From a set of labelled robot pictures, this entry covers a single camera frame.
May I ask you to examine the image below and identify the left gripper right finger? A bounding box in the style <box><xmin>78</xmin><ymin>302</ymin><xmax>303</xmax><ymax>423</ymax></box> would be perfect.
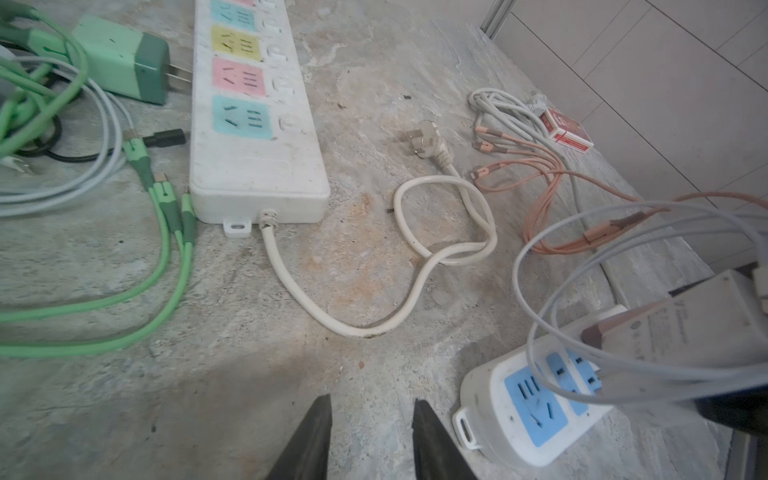
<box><xmin>411</xmin><ymin>399</ymin><xmax>477</xmax><ymax>480</ymax></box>

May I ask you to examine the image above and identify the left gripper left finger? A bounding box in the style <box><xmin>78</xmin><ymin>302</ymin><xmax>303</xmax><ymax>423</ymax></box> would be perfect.
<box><xmin>267</xmin><ymin>394</ymin><xmax>333</xmax><ymax>480</ymax></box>

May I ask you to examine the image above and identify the short blue power strip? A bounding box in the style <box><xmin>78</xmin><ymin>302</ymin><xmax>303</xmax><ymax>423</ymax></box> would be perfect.
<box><xmin>452</xmin><ymin>305</ymin><xmax>627</xmax><ymax>467</ymax></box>

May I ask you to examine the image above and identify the pink charger plug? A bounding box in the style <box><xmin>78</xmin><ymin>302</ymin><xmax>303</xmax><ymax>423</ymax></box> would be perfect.
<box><xmin>581</xmin><ymin>300</ymin><xmax>664</xmax><ymax>350</ymax></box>

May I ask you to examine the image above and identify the green charging cable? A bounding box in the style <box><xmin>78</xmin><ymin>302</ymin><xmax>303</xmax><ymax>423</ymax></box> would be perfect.
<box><xmin>0</xmin><ymin>0</ymin><xmax>199</xmax><ymax>360</ymax></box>

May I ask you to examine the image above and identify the pink charging cable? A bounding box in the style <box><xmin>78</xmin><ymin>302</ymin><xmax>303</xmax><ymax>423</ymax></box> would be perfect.
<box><xmin>469</xmin><ymin>124</ymin><xmax>768</xmax><ymax>256</ymax></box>

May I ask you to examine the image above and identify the white charger with cable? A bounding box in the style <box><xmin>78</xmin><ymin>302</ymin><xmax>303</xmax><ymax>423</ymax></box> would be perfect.
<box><xmin>512</xmin><ymin>205</ymin><xmax>767</xmax><ymax>405</ymax></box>

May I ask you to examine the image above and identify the long multicolour power strip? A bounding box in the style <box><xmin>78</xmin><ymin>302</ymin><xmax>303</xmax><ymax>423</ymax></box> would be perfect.
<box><xmin>189</xmin><ymin>0</ymin><xmax>330</xmax><ymax>237</ymax></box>

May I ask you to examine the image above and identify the green charger plug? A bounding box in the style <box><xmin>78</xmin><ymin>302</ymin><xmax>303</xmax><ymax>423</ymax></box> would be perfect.
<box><xmin>71</xmin><ymin>15</ymin><xmax>193</xmax><ymax>105</ymax></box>

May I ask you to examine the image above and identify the red card box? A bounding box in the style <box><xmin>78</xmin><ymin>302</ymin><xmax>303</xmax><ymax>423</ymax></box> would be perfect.
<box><xmin>536</xmin><ymin>108</ymin><xmax>594</xmax><ymax>153</ymax></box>

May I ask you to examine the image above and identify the white power strip cord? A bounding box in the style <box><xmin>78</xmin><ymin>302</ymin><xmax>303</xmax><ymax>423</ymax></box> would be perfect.
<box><xmin>257</xmin><ymin>119</ymin><xmax>499</xmax><ymax>339</ymax></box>

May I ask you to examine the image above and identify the black usb cable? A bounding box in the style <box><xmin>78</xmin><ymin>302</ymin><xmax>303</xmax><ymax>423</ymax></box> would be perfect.
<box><xmin>11</xmin><ymin>113</ymin><xmax>188</xmax><ymax>164</ymax></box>

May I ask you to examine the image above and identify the white cable bundle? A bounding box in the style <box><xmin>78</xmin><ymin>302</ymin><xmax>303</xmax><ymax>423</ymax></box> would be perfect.
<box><xmin>467</xmin><ymin>88</ymin><xmax>619</xmax><ymax>301</ymax></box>

